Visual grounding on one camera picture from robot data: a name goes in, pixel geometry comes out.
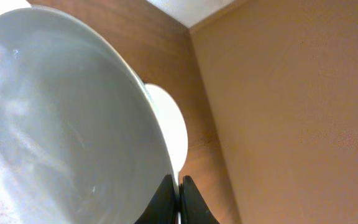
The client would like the pink plastic plate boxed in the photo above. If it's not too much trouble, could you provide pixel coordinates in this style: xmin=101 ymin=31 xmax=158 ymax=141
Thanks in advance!
xmin=145 ymin=83 xmax=188 ymax=178

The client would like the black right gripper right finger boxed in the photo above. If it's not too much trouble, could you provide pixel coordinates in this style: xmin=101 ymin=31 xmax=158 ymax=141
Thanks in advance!
xmin=179 ymin=175 xmax=219 ymax=224

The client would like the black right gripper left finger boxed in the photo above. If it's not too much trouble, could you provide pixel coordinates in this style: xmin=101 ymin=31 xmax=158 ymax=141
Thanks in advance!
xmin=135 ymin=174 xmax=177 ymax=224

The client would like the pale green plastic plate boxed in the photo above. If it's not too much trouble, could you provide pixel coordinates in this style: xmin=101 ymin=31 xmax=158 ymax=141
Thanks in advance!
xmin=0 ymin=6 xmax=174 ymax=223

